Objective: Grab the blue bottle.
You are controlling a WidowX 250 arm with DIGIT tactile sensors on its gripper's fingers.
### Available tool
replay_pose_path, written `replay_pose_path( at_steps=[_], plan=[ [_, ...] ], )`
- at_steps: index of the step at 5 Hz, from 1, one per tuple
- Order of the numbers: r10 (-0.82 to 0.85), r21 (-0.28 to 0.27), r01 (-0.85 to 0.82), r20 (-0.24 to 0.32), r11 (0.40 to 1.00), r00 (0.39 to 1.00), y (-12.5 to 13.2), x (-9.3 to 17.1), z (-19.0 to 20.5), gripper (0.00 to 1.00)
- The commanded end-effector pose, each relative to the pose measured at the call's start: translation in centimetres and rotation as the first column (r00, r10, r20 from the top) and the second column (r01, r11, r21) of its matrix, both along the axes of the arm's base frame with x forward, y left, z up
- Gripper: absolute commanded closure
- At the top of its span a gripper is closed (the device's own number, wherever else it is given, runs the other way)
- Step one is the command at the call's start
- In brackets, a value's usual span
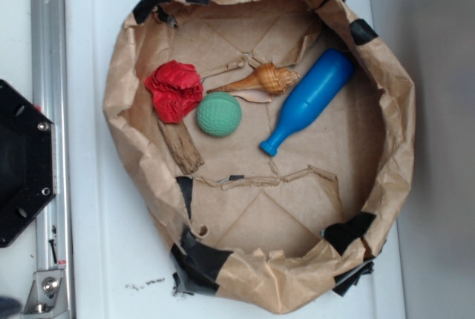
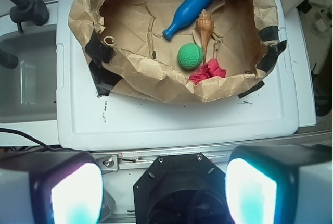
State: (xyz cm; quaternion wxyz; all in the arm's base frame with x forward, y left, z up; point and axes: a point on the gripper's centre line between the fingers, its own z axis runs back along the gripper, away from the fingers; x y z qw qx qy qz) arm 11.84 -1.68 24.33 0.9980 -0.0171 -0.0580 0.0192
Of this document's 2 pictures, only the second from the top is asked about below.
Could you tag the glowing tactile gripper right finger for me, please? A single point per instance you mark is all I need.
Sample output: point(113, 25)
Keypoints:
point(280, 184)

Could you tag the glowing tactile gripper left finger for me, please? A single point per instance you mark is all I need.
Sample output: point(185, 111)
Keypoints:
point(50, 187)

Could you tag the blue plastic bottle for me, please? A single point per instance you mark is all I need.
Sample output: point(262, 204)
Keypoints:
point(187, 12)

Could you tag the white plastic bin lid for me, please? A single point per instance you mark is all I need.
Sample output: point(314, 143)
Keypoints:
point(87, 121)

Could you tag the grey sink basin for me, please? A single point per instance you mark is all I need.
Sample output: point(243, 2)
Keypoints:
point(28, 92)

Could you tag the crumpled red paper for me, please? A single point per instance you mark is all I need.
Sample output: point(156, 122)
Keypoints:
point(208, 70)

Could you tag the green golf ball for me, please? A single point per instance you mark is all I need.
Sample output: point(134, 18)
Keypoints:
point(190, 56)

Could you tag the orange spiral seashell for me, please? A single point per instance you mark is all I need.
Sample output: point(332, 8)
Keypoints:
point(205, 28)

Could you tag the dark grey faucet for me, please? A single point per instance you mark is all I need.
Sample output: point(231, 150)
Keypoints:
point(34, 11)

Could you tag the brown paper bag liner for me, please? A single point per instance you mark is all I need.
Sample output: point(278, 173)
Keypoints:
point(127, 53)

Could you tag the aluminium rail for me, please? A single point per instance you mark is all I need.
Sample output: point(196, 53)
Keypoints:
point(112, 161)

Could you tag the black octagonal mount plate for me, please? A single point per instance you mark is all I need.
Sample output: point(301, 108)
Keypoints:
point(181, 189)

